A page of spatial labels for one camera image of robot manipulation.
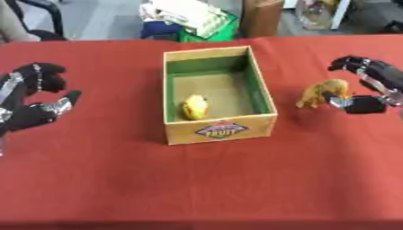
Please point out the white stacked packages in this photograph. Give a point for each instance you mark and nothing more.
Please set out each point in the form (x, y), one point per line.
(190, 13)

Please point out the clear plastic bag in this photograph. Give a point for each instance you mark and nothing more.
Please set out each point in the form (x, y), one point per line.
(315, 13)

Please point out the tan cardboard box green inside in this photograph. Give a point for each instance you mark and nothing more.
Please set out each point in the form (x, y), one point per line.
(219, 95)

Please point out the tan toy animal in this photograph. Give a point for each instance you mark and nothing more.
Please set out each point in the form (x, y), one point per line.
(321, 92)

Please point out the brown cardboard box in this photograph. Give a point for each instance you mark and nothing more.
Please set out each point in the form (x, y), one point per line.
(261, 17)

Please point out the yellow toy fruit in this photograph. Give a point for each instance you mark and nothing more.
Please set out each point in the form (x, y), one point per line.
(195, 107)

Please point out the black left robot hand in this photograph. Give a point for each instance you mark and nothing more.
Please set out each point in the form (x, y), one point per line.
(29, 115)

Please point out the green crate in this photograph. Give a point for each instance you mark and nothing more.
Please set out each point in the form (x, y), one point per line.
(212, 30)

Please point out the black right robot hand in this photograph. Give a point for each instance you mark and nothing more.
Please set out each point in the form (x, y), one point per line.
(367, 103)

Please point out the white post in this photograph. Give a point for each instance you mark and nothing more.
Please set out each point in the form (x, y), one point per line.
(340, 14)

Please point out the black chair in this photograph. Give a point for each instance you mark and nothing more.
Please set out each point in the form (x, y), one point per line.
(39, 22)

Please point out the dark blue bag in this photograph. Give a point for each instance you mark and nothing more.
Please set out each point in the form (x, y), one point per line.
(160, 30)

